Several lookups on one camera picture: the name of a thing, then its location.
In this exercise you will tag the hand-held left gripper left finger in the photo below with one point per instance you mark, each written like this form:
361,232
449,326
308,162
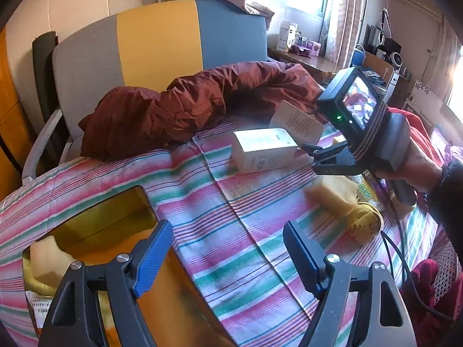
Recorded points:
152,260

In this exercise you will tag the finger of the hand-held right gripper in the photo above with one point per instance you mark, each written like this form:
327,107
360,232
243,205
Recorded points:
336,168
322,149

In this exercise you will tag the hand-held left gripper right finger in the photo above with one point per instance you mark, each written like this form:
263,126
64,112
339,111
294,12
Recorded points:
304,260

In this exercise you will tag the yellow sponge block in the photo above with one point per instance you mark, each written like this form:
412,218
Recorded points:
47,260
332,197
340,140

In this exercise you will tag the yellow green snack packet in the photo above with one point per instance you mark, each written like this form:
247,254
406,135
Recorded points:
366,191

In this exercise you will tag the white carton box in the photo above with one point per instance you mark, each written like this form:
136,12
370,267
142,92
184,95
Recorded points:
264,151

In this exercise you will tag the cardboard storage box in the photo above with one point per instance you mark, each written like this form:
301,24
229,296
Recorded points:
108,217

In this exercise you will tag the person's right hand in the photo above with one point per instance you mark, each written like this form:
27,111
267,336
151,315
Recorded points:
416,166

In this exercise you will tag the white printed card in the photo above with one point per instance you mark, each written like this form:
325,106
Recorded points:
296,123

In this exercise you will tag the blue round container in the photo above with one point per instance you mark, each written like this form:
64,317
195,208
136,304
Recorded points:
358,56

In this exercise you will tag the small white fan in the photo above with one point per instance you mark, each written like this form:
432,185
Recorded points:
396,59

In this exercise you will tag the yellow sock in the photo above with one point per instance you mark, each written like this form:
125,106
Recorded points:
363,224

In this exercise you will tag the wooden side desk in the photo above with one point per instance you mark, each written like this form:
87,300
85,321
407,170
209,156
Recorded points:
307,63

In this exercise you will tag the purple gift box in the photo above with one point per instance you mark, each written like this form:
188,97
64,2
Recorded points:
307,47

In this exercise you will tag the pink window curtain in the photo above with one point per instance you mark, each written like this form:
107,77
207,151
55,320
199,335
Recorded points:
343,14

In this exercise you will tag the tall white carton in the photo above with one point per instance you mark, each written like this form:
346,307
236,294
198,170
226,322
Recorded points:
285,36

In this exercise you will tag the dark red fuzzy cloth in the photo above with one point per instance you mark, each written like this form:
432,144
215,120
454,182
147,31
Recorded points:
427,278

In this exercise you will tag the woven cane seat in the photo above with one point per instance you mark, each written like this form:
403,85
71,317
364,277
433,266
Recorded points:
446,274

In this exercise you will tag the dark red jacket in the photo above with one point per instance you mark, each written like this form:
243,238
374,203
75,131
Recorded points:
181,108

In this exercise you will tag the grey yellow blue chair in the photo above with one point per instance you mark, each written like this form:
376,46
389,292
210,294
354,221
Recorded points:
155,43

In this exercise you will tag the orange wooden wardrobe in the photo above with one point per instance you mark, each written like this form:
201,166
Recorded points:
11,115

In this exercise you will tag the black flat panel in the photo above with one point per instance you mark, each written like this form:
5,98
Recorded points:
43,79

